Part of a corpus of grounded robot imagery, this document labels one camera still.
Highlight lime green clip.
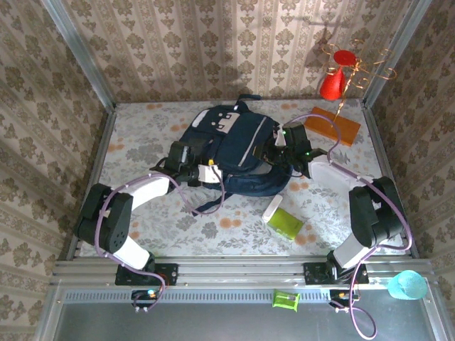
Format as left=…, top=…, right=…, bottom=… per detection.
left=272, top=289, right=301, bottom=313

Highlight aluminium side rail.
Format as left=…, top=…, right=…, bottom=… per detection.
left=361, top=101, right=419, bottom=259
left=65, top=106, right=117, bottom=262

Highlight aluminium mounting rail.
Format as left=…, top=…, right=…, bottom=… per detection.
left=51, top=256, right=435, bottom=286

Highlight white oblong case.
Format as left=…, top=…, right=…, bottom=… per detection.
left=262, top=194, right=284, bottom=223

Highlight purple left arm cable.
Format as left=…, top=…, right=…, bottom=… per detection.
left=95, top=173, right=227, bottom=313

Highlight slotted grey cable duct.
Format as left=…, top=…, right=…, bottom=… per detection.
left=62, top=288, right=360, bottom=303

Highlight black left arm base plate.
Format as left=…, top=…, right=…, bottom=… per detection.
left=114, top=261, right=179, bottom=286

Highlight navy blue backpack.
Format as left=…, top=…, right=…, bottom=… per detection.
left=177, top=94, right=294, bottom=216

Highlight connector board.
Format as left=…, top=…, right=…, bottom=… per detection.
left=328, top=288, right=360, bottom=308
left=130, top=288, right=161, bottom=309

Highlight gold wire stand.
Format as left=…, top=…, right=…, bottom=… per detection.
left=321, top=38, right=398, bottom=129

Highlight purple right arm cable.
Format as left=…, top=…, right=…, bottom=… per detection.
left=284, top=113, right=414, bottom=340

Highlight right connector board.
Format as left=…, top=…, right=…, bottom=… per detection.
left=328, top=288, right=360, bottom=308

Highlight red disc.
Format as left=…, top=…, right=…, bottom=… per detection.
left=333, top=49, right=357, bottom=67

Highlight lime green box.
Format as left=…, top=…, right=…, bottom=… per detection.
left=267, top=207, right=306, bottom=242

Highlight cyan cup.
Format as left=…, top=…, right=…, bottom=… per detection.
left=387, top=269, right=428, bottom=302

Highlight grey metal shelf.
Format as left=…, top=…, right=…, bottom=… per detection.
left=33, top=283, right=451, bottom=341

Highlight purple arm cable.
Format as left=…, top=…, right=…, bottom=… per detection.
left=284, top=113, right=414, bottom=340
left=95, top=173, right=227, bottom=313

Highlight red cone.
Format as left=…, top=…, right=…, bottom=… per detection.
left=318, top=66, right=346, bottom=102

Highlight left connector board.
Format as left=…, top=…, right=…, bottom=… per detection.
left=130, top=288, right=161, bottom=309

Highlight orange wooden base block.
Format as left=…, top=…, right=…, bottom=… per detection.
left=303, top=106, right=362, bottom=148

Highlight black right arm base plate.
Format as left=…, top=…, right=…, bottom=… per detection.
left=303, top=261, right=369, bottom=286

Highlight aluminium frame post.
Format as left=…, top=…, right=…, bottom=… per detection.
left=39, top=0, right=117, bottom=112
left=361, top=0, right=433, bottom=107

